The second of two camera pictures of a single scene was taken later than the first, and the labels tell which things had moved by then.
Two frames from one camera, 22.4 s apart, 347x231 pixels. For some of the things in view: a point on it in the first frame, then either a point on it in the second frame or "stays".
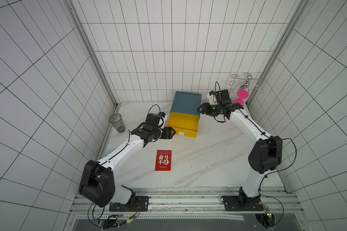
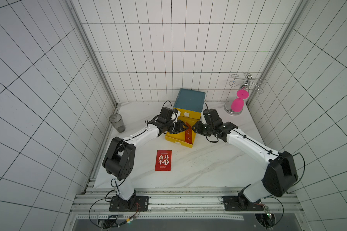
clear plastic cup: [115, 120] stays
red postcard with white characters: [163, 160] stays
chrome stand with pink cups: [243, 93] stays
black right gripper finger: [202, 109] → [194, 128]
